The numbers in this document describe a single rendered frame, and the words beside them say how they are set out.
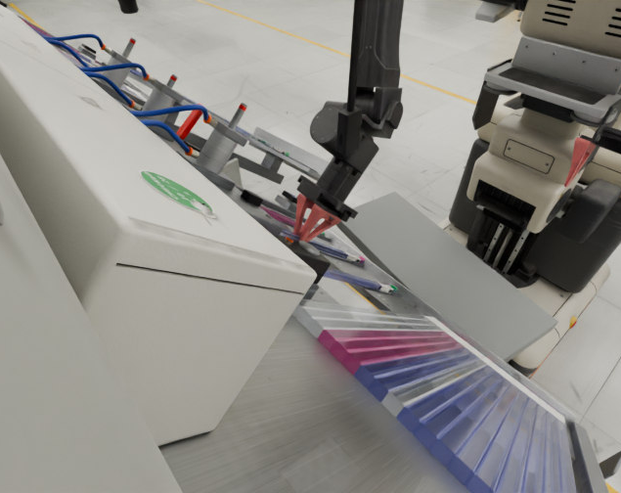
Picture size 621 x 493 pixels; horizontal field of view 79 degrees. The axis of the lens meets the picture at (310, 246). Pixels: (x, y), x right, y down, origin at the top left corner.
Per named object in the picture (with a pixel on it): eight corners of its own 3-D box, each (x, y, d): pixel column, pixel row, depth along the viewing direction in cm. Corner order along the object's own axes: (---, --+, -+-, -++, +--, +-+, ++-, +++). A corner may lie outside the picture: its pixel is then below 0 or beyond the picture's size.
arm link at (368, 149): (387, 148, 63) (363, 135, 66) (370, 129, 57) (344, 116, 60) (364, 183, 64) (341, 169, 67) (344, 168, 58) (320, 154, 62)
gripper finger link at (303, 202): (301, 251, 61) (334, 201, 59) (275, 228, 64) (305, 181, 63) (323, 258, 66) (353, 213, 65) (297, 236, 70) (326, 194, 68)
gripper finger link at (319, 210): (297, 247, 61) (330, 199, 60) (271, 225, 65) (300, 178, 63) (319, 254, 67) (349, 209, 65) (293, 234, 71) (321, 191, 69)
